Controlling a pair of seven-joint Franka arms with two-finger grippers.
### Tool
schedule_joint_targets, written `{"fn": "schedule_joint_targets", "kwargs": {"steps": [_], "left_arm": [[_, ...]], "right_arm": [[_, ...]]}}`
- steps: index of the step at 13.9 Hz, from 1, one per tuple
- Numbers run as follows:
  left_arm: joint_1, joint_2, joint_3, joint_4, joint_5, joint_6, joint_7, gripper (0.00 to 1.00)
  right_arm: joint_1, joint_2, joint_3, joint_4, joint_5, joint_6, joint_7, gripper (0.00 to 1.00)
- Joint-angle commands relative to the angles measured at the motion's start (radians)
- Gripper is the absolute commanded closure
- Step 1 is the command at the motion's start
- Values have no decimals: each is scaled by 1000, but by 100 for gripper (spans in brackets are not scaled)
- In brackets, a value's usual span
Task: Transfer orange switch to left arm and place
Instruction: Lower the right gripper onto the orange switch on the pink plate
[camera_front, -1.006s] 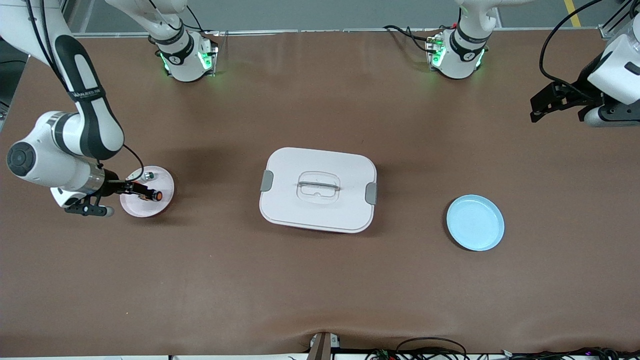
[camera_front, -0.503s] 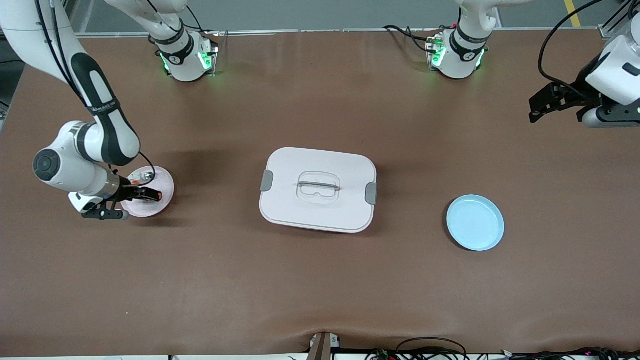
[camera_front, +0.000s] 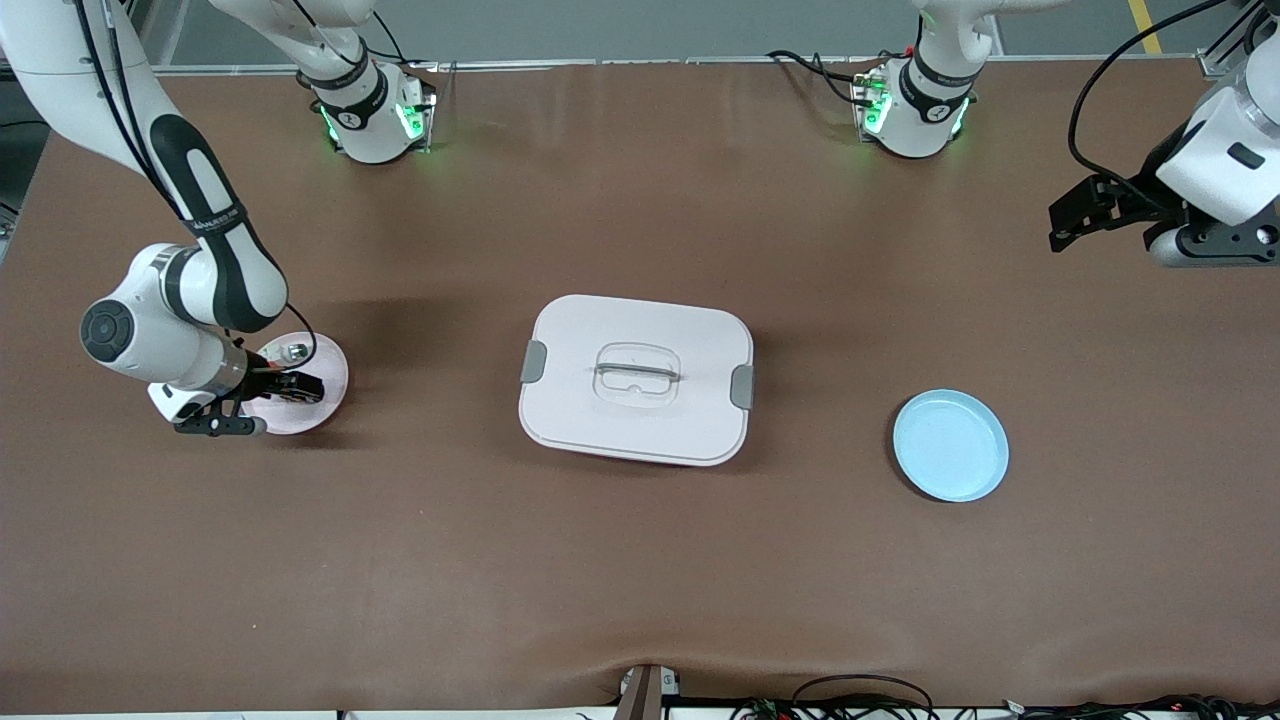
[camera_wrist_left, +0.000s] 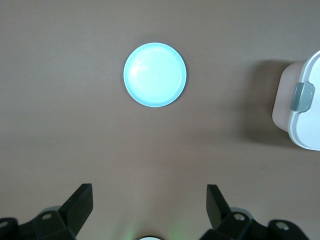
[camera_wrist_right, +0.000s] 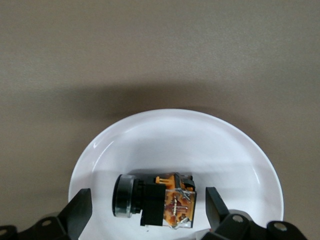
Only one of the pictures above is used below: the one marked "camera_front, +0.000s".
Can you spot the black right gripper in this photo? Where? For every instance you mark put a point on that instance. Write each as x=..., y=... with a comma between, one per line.
x=268, y=382

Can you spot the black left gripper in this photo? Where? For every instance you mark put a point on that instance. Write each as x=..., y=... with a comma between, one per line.
x=1146, y=187

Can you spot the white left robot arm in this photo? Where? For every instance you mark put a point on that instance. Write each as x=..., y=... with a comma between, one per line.
x=1220, y=150

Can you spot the white lidded box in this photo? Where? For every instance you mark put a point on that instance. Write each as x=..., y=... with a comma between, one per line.
x=640, y=420

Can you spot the pink round plate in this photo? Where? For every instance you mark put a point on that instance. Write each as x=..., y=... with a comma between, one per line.
x=325, y=400

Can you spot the light blue round plate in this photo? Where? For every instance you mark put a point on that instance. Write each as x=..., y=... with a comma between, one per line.
x=950, y=445

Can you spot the white and green push-button switch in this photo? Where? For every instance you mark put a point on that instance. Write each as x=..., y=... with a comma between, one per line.
x=296, y=352

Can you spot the aluminium frame profile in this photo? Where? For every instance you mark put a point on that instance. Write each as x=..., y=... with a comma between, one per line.
x=1235, y=40

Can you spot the small metal table bracket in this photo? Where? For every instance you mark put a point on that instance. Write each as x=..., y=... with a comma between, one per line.
x=645, y=692

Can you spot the aluminium table edge rail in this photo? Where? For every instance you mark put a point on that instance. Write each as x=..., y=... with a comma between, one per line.
x=650, y=62

